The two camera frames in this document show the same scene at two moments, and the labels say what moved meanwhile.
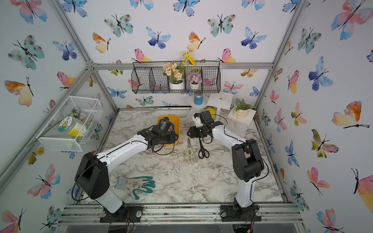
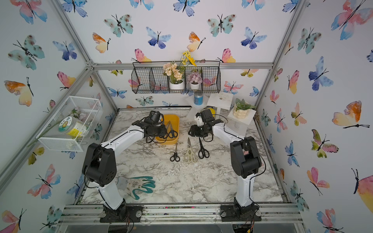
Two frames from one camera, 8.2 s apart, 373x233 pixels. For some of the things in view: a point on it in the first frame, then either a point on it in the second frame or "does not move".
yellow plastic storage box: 175,120 does not move
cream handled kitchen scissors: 190,155 does not move
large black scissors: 203,152 does not move
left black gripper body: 169,138 -> 159,130
